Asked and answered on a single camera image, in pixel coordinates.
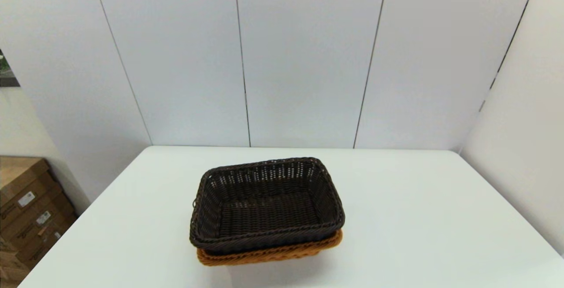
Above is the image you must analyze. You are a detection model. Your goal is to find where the cardboard box with white label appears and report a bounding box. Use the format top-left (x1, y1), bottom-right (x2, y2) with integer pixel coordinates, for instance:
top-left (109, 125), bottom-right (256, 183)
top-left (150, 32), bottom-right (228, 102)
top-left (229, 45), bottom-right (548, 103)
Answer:
top-left (18, 213), bottom-right (79, 269)
top-left (0, 156), bottom-right (62, 229)
top-left (0, 193), bottom-right (73, 249)

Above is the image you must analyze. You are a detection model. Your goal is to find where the orange wicker basket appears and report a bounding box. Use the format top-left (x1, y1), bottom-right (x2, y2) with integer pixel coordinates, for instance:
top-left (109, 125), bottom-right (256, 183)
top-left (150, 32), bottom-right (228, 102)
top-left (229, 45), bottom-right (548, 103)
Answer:
top-left (197, 230), bottom-right (343, 266)

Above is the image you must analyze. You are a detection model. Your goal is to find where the plain cardboard box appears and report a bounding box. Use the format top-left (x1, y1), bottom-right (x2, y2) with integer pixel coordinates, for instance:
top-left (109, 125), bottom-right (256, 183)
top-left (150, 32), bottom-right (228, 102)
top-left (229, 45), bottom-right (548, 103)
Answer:
top-left (0, 237), bottom-right (31, 288)

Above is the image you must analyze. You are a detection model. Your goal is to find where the dark brown wicker basket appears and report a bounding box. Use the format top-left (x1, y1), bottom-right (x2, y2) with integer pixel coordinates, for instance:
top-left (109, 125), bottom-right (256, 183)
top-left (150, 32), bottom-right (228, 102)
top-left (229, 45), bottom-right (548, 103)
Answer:
top-left (189, 157), bottom-right (345, 255)

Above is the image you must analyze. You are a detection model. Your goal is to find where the dark framed wall picture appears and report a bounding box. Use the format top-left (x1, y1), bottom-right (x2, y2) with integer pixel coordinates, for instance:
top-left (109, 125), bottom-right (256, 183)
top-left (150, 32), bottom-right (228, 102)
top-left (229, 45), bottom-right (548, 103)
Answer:
top-left (0, 49), bottom-right (21, 87)

